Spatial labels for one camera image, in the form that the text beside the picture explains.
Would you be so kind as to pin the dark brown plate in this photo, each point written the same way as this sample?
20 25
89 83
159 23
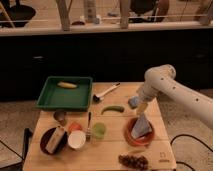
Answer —
46 137

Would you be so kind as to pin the orange bowl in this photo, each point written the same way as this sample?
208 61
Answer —
141 141

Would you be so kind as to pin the white brown block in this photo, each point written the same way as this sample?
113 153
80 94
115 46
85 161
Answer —
55 139

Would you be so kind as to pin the blue grey cloth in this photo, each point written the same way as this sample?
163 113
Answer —
141 127

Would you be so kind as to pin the green plastic cup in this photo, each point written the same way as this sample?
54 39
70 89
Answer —
98 130

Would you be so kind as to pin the black chair frame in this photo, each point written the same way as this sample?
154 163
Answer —
19 166

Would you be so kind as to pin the green plastic tray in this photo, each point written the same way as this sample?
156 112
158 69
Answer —
53 97

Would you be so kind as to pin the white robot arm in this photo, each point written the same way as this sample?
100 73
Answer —
162 79

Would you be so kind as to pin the yellow banana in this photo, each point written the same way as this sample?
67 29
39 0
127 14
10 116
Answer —
66 85

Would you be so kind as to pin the seated person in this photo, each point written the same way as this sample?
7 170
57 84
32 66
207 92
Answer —
159 10

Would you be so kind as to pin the small metal cup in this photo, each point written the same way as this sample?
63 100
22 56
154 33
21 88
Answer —
59 115

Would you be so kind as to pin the blue sponge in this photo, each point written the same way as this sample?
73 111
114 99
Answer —
133 102

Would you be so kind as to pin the bunch of dark grapes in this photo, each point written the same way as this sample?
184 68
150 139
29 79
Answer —
139 163

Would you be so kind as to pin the white bowl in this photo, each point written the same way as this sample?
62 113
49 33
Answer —
76 139

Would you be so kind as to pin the green pepper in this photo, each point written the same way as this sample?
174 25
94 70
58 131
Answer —
113 108

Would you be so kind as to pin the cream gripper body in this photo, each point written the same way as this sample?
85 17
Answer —
141 107

